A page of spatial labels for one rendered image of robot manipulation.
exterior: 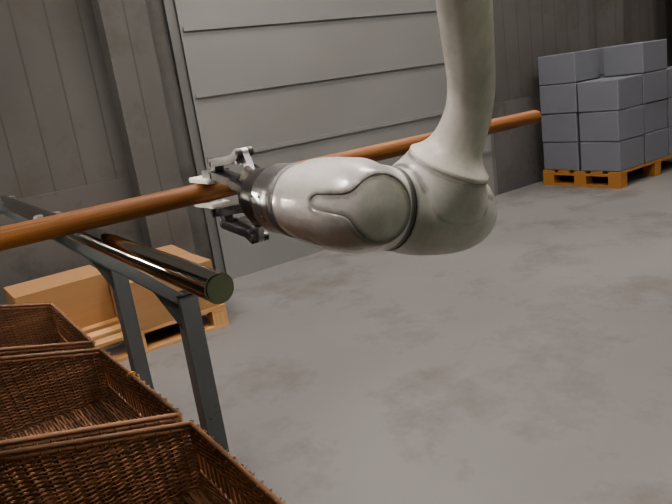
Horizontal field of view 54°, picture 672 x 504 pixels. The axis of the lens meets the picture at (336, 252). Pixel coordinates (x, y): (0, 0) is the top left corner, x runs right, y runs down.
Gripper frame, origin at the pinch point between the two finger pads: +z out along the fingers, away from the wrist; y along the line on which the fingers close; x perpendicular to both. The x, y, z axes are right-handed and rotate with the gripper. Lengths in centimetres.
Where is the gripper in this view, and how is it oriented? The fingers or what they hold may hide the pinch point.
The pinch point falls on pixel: (209, 191)
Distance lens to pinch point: 101.2
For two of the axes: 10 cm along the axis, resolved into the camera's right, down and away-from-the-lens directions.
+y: 1.4, 9.6, 2.5
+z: -5.9, -1.2, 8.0
